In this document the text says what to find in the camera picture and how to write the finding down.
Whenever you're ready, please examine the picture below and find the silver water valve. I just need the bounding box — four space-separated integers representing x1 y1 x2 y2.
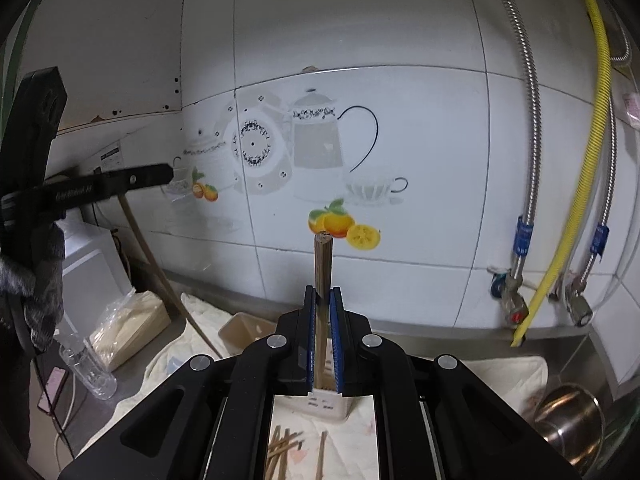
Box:
549 272 593 327

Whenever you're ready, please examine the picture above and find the gloved left hand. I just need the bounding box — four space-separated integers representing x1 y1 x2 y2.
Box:
1 222 65 356

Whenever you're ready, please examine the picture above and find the tissue pack in plastic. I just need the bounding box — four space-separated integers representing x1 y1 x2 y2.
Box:
89 289 171 372

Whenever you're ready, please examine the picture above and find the white patterned quilted mat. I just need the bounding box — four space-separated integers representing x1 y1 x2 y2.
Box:
74 291 550 480

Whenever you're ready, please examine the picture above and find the clear plastic bottle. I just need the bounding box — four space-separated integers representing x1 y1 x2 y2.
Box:
56 333 117 401

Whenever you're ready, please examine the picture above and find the left braided metal hose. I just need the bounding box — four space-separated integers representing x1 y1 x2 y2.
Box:
466 0 544 281

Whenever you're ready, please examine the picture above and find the yellow corrugated gas hose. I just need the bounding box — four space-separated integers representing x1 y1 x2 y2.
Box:
508 0 613 348

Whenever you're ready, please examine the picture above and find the beige plastic utensil holder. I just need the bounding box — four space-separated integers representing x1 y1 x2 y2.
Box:
218 312 352 422

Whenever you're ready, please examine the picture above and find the braided metal hose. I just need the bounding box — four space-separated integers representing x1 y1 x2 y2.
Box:
466 0 544 281
574 94 618 286

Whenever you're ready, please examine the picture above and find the stainless steel pot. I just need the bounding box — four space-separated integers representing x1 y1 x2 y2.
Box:
532 384 604 477

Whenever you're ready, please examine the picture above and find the smartphone with pink case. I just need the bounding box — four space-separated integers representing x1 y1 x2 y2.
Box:
37 366 68 415

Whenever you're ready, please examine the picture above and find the red handled water valve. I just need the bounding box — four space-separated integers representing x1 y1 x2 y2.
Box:
489 268 529 327

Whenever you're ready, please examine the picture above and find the right braided metal hose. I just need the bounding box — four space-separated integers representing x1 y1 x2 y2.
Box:
574 94 618 286

